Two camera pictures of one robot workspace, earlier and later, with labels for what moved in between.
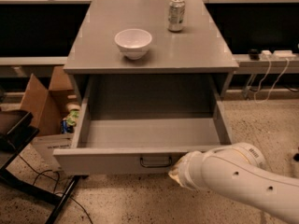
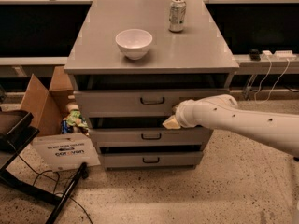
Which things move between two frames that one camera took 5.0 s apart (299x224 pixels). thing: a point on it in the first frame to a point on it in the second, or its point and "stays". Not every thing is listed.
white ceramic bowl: (134, 43) stays
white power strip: (277, 55) stays
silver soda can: (177, 14) stays
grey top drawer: (135, 145) to (135, 103)
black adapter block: (254, 54) stays
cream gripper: (191, 169) to (182, 114)
